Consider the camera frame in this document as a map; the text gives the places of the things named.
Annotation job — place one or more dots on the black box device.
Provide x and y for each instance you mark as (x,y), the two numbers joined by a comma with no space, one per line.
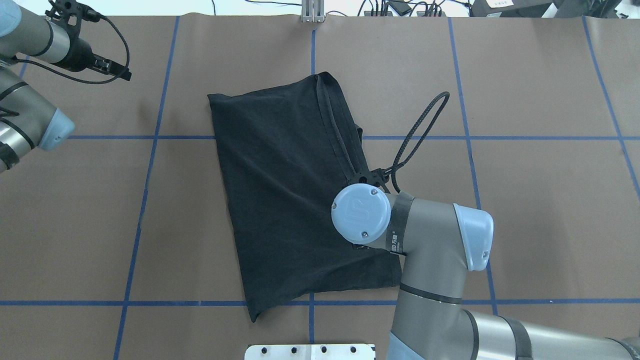
(510,8)

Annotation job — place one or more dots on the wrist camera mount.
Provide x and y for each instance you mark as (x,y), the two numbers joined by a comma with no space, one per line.
(72,14)
(376,178)

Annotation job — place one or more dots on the black graphic t-shirt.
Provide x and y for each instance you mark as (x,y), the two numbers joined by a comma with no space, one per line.
(285,153)

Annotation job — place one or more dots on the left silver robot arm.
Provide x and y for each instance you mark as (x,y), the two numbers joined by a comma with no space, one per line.
(53,42)

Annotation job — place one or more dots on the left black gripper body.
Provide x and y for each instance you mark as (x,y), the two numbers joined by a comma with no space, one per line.
(81,54)

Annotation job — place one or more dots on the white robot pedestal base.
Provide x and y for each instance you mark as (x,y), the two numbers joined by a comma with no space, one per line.
(323,351)

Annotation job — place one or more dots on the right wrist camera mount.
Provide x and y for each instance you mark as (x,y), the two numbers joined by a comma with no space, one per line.
(376,178)

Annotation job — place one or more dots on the aluminium frame post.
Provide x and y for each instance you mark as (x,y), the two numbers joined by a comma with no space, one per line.
(313,11)

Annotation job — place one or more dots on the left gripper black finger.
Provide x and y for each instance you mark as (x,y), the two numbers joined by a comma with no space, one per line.
(110,67)

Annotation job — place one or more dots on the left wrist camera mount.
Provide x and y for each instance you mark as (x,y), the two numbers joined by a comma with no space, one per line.
(72,14)

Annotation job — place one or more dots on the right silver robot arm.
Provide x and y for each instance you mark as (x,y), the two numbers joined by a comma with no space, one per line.
(441,243)

